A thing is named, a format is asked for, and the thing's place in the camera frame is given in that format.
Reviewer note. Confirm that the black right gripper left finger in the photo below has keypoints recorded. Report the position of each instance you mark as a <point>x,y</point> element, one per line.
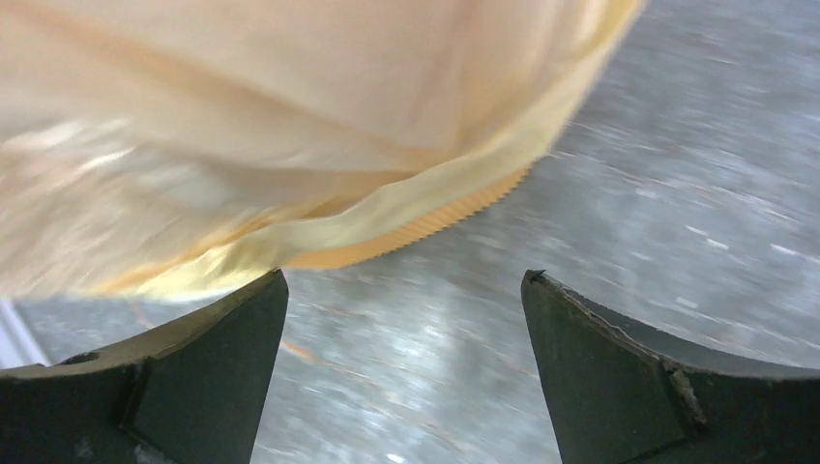
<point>189,391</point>

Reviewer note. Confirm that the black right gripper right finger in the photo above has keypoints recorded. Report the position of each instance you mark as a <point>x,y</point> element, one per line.
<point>620,391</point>

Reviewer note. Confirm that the cream translucent plastic trash bag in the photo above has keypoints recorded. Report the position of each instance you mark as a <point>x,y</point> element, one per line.
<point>174,149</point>

